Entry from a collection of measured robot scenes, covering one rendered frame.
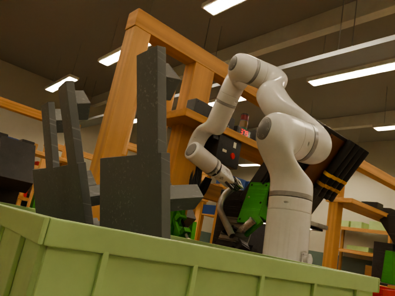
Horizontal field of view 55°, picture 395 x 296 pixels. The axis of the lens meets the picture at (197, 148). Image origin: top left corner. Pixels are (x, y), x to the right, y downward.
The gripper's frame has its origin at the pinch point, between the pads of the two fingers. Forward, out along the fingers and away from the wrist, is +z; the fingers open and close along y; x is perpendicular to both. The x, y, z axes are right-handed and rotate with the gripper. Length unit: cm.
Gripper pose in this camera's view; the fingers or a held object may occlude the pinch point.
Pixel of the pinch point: (234, 184)
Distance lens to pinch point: 179.3
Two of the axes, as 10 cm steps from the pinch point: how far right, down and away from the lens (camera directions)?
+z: 6.5, 5.3, 5.4
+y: -1.9, -5.8, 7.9
